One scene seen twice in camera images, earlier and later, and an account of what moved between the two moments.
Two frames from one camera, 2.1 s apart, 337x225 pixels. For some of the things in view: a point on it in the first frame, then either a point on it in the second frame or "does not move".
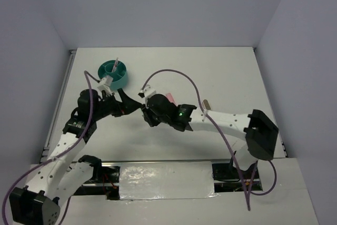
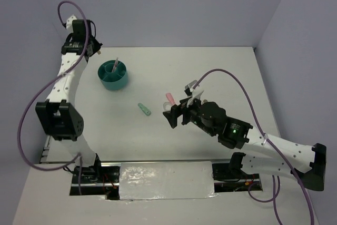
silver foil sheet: x=169 y=180 does not move
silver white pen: x=115 y=65 does not move
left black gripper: x=127 y=106 to x=97 y=45
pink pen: x=115 y=65 does not move
